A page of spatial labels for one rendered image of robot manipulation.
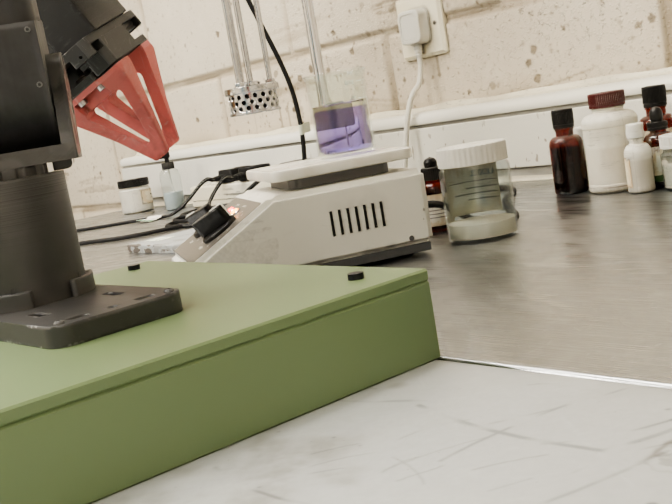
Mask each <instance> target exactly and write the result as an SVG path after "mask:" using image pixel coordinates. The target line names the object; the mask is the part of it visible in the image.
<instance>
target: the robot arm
mask: <svg viewBox="0 0 672 504"><path fill-rule="evenodd" d="M125 11H126V9H125V8H124V7H123V6H122V4H121V3H120V2H119V1H118V0H0V342H6V343H12V344H18V345H24V346H30V347H36V348H42V349H49V350H50V349H60V348H66V347H70V346H74V345H78V344H81V343H84V342H87V341H90V340H94V339H97V338H100V337H103V336H106V335H110V334H113V333H116V332H119V331H122V330H126V329H129V328H132V327H135V326H138V325H142V324H145V323H148V322H151V321H154V320H158V319H161V318H164V317H167V316H170V315H174V314H177V313H179V312H181V311H182V310H183V307H182V302H181V297H180V291H179V289H178V288H161V287H141V286H121V285H101V284H95V280H94V275H93V271H92V270H91V269H87V270H85V268H84V263H83V258H82V253H81V249H80V244H79V239H78V234H77V230H76V225H75V220H74V215H73V210H72V206H71V201H70V196H69V191H68V187H67V182H66V177H65V172H64V170H62V169H67V168H70V167H71V166H72V159H73V158H79V157H82V152H81V147H80V141H79V135H78V129H77V127H79V128H82V129H84V130H87V131H89V132H92V133H95V134H97V135H100V136H102V137H105V138H107V139H110V140H113V141H115V142H117V143H120V144H122V145H124V146H126V147H128V148H130V149H132V150H134V151H136V152H138V153H140V154H142V155H144V156H146V157H148V158H151V159H153V160H155V161H157V160H159V159H160V158H162V157H163V156H164V155H165V154H166V153H168V152H169V148H170V147H172V146H173V145H174V144H175V143H177V142H178V141H179V139H180V138H179V135H178V131H177V128H176V125H175V122H174V119H173V116H172V113H171V110H170V107H169V104H168V101H167V97H166V94H165V90H164V86H163V82H162V78H161V74H160V70H159V66H158V62H157V58H156V54H155V50H154V47H153V45H152V44H151V43H150V42H149V41H148V39H147V38H146V37H145V36H144V35H143V34H141V35H140V36H138V37H137V38H135V39H134V38H133V36H132V35H131V33H132V32H133V31H134V30H135V29H136V28H137V27H138V26H139V25H141V21H140V20H139V19H138V18H137V17H136V15H135V14H134V13H133V12H132V11H131V10H129V11H127V12H125ZM124 12H125V13H124ZM123 13H124V14H123ZM137 73H140V74H141V75H142V77H143V79H144V82H145V85H146V87H147V90H148V92H149V95H150V98H151V100H152V103H153V106H154V108H155V111H156V113H157V116H158V119H159V121H160V124H161V127H162V129H161V127H160V125H159V123H158V120H157V118H156V116H155V113H154V111H153V109H152V107H151V104H150V102H149V100H148V97H147V95H146V93H145V90H144V88H143V86H142V84H141V81H140V79H139V77H138V74H137ZM118 90H120V91H121V92H122V93H123V95H124V96H125V98H126V99H127V101H128V103H129V104H130V106H131V107H132V109H131V108H130V107H129V106H128V105H127V104H125V103H124V102H123V101H122V100H121V99H119V98H118V97H117V94H116V93H117V91H118ZM96 107H97V108H98V109H100V110H101V111H103V112H105V113H106V114H108V115H110V116H111V117H113V118H115V119H116V120H118V121H119V122H121V123H123V124H124V125H126V126H128V127H129V128H131V129H132V130H134V131H136V132H137V133H139V134H141V135H142V136H144V137H145V138H147V139H149V142H148V141H145V140H144V139H142V138H140V137H138V136H136V135H134V134H133V133H131V132H129V131H127V130H125V129H124V128H122V127H120V126H118V125H116V124H114V123H113V122H111V121H109V120H107V119H105V118H103V117H102V116H100V115H98V114H96V112H95V108H96ZM50 162H52V165H53V169H54V171H51V172H49V171H48V167H47V163H50ZM56 170H57V171H56Z"/></svg>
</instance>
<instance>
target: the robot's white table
mask: <svg viewBox="0 0 672 504"><path fill-rule="evenodd" d="M91 504H672V389H668V388H660V387H652V386H644V385H636V384H628V383H619V382H611V381H603V380H595V379H587V378H579V377H571V376H563V375H555V374H547V373H539V372H531V371H522V370H514V369H506V368H498V367H490V366H482V365H474V364H466V363H458V362H450V361H442V360H434V361H431V362H429V363H427V364H424V365H422V366H419V367H417V368H415V369H412V370H410V371H407V372H405V373H403V374H400V375H398V376H395V377H393V378H391V379H388V380H386V381H383V382H381V383H379V384H376V385H374V386H371V387H369V388H367V389H364V390H362V391H359V392H357V393H355V394H352V395H350V396H347V397H345V398H343V399H340V400H338V401H335V402H333V403H331V404H328V405H326V406H324V407H321V408H319V409H316V410H314V411H312V412H309V413H307V414H304V415H302V416H300V417H297V418H295V419H292V420H290V421H288V422H285V423H283V424H280V425H278V426H276V427H273V428H271V429H268V430H266V431H264V432H261V433H259V434H256V435H254V436H252V437H249V438H247V439H244V440H242V441H240V442H237V443H235V444H232V445H230V446H228V447H225V448H223V449H220V450H218V451H216V452H213V453H211V454H208V455H206V456H204V457H201V458H199V459H196V460H194V461H192V462H189V463H187V464H185V465H182V466H180V467H177V468H175V469H173V470H170V471H168V472H165V473H163V474H161V475H158V476H156V477H153V478H151V479H149V480H146V481H144V482H141V483H139V484H137V485H134V486H132V487H129V488H127V489H125V490H122V491H120V492H117V493H115V494H113V495H110V496H108V497H105V498H103V499H101V500H98V501H96V502H93V503H91Z"/></svg>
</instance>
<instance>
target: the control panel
mask: <svg viewBox="0 0 672 504"><path fill-rule="evenodd" d="M260 204H261V203H260V202H255V201H251V200H246V199H241V198H237V197H235V198H234V199H233V200H232V201H231V202H230V203H228V204H227V205H226V206H225V208H226V209H227V210H228V209H229V208H231V207H234V208H233V209H232V210H234V209H235V208H237V209H238V210H237V211H236V212H234V213H233V214H232V215H234V216H235V218H236V219H235V221H234V222H233V223H232V224H231V225H230V226H229V227H228V228H227V229H226V230H225V231H224V232H223V233H222V234H221V235H219V236H218V237H217V238H215V239H214V240H213V241H211V242H209V243H207V244H205V243H204V242H203V238H202V237H201V236H200V237H199V238H195V237H194V234H193V235H191V236H190V237H189V238H188V239H187V240H186V241H185V242H183V243H182V244H181V245H180V246H179V247H178V248H176V249H175V250H174V252H175V253H177V254H178V255H179V256H180V257H181V258H183V259H184V260H185V261H186V262H195V261H196V260H197V259H199V258H200V257H201V256H202V255H203V254H204V253H205V252H207V251H208V250H209V249H210V248H211V247H212V246H213V245H215V244H216V243H217V242H218V241H219V240H220V239H221V238H223V237H224V236H225V235H226V234H227V233H228V232H229V231H231V230H232V229H233V228H234V227H235V226H236V225H238V224H239V223H240V222H241V221H242V220H243V219H244V218H246V217H247V216H248V215H249V214H250V213H251V212H252V211H254V210H255V209H256V208H257V207H258V206H259V205H260ZM232 210H231V211H232ZM231 211H230V213H231Z"/></svg>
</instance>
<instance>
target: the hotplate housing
mask: <svg viewBox="0 0 672 504"><path fill-rule="evenodd" d="M236 197H237V198H241V199H246V200H251V201H255V202H260V203H261V204H260V205H259V206H258V207H257V208H256V209H255V210H254V211H252V212H251V213H250V214H249V215H248V216H247V217H246V218H244V219H243V220H242V221H241V222H240V223H239V224H238V225H236V226H235V227H234V228H233V229H232V230H231V231H229V232H228V233H227V234H226V235H225V236H224V237H223V238H221V239H220V240H219V241H218V242H217V243H216V244H215V245H213V246H212V247H211V248H210V249H209V250H208V251H207V252H205V253H204V254H203V255H202V256H201V257H200V258H199V259H197V260H196V261H195V262H211V263H247V264H283V265H319V266H356V265H361V264H365V263H370V262H375V261H379V260H384V259H389V258H393V257H395V258H402V257H408V256H411V255H413V254H414V253H417V252H421V251H426V250H431V249H432V247H431V242H430V241H428V238H430V236H433V233H432V226H431V220H430V213H429V207H428V201H427V194H426V188H425V181H424V175H423V173H418V171H417V168H388V164H387V163H382V164H377V165H371V166H366V167H361V168H355V169H350V170H345V171H339V172H334V173H329V174H323V175H318V176H313V177H307V178H302V179H297V180H291V181H286V182H280V183H271V186H269V187H263V188H258V189H253V190H247V191H246V192H245V193H244V194H240V195H238V196H236Z"/></svg>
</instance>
